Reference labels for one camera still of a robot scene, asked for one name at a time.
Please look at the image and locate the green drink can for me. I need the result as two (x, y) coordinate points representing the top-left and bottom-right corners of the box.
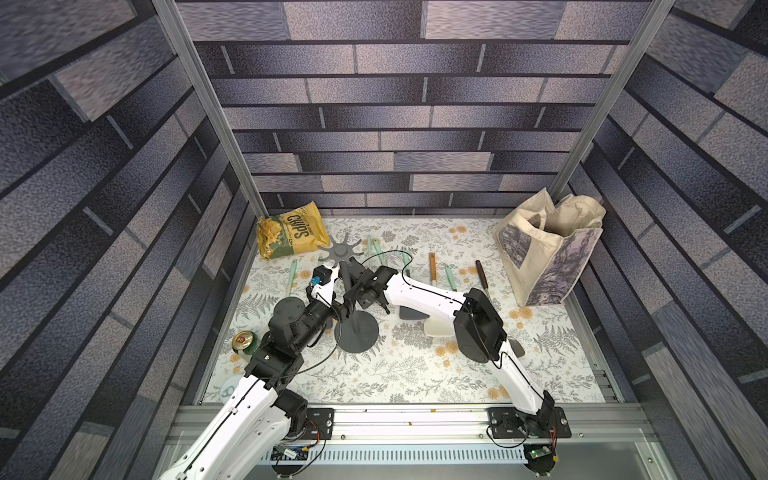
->
(231, 330), (259, 361)

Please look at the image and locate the green handle cream utensil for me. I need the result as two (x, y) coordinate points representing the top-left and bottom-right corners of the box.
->
(373, 238), (386, 265)

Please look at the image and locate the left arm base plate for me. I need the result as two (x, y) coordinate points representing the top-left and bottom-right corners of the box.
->
(286, 408), (336, 442)

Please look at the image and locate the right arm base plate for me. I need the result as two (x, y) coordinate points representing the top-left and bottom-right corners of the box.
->
(486, 407), (572, 440)

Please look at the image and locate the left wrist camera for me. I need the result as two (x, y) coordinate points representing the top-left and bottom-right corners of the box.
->
(307, 265), (339, 307)

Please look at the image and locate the green handle grey turner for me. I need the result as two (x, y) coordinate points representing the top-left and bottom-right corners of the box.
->
(444, 265), (458, 292)

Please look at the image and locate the canvas tote bag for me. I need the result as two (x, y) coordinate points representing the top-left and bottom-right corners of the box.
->
(492, 189), (606, 306)

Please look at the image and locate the circuit board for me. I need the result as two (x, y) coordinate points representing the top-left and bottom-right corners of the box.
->
(523, 445), (558, 477)
(270, 445), (311, 463)

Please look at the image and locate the right circuit board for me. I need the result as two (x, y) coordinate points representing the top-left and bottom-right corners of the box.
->
(523, 445), (558, 477)

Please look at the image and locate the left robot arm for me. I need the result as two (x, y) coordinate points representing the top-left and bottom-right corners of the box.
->
(160, 282), (355, 479)

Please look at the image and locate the left circuit board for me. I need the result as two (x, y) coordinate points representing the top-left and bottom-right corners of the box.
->
(270, 445), (311, 463)

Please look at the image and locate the wooden handle white spatula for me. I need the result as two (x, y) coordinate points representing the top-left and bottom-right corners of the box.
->
(424, 253), (460, 338)

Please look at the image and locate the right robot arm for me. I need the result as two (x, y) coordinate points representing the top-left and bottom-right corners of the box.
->
(340, 260), (557, 438)

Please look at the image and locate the green handle grey spoon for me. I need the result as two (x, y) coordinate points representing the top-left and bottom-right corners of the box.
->
(475, 260), (525, 358)

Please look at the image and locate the yellow chips bag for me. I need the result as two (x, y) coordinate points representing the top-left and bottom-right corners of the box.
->
(256, 202), (330, 260)

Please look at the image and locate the grey utensil rack stand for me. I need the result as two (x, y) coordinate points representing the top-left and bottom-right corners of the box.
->
(320, 233), (379, 354)

